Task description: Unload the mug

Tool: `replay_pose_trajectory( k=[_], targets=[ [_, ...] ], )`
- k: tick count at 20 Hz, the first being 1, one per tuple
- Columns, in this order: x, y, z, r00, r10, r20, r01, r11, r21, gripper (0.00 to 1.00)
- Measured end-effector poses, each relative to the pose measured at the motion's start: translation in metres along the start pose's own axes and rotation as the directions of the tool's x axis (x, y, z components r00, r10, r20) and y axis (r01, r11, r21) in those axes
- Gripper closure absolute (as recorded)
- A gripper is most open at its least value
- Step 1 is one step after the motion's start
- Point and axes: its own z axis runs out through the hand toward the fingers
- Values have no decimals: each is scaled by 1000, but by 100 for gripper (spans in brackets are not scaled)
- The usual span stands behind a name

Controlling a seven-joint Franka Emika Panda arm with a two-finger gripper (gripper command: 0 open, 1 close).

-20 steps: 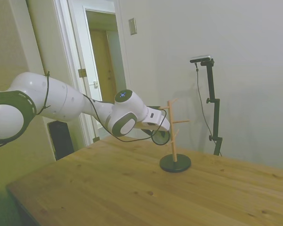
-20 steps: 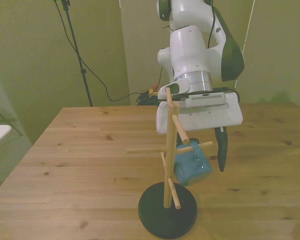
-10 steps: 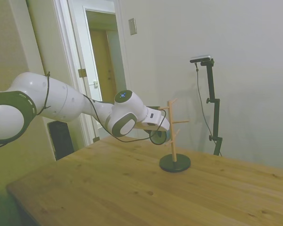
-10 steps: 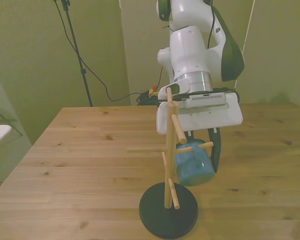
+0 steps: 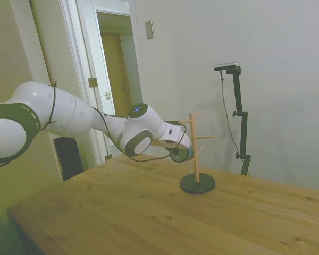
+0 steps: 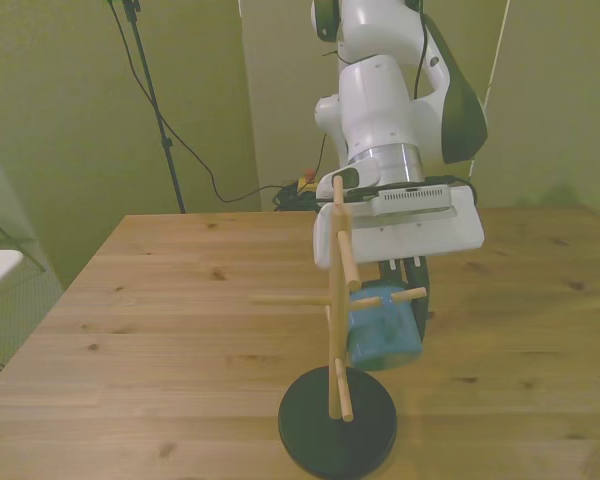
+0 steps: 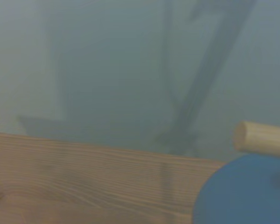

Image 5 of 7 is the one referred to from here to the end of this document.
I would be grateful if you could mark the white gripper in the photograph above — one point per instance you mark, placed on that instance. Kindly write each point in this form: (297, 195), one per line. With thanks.
(182, 142)

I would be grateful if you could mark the blue enamel mug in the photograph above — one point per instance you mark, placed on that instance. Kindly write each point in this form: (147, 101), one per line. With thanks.
(190, 153)

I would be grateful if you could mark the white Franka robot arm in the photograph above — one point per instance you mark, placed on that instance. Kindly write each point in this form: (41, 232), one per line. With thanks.
(69, 114)

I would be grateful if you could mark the wooden mug tree stand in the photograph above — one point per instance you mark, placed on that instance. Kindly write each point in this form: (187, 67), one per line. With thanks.
(196, 186)

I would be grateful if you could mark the white door latch plate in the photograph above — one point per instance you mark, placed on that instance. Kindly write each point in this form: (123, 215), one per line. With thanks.
(107, 94)

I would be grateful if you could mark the brown wooden hallway door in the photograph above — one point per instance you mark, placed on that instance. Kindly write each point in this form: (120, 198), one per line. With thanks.
(117, 79)

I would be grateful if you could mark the black box on floor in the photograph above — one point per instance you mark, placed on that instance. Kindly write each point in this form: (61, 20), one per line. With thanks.
(69, 159)

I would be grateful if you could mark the brass door hinge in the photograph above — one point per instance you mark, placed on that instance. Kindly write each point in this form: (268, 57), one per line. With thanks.
(92, 82)

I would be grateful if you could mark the white open door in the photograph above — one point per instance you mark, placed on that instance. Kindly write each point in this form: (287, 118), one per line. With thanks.
(101, 66)

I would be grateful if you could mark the black articulated camera stand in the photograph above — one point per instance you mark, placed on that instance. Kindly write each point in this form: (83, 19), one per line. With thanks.
(238, 93)

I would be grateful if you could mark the grey camera on stand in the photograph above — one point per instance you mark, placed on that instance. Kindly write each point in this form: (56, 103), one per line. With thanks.
(226, 66)

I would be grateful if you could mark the metal wall switch plate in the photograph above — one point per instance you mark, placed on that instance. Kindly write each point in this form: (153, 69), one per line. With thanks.
(149, 29)

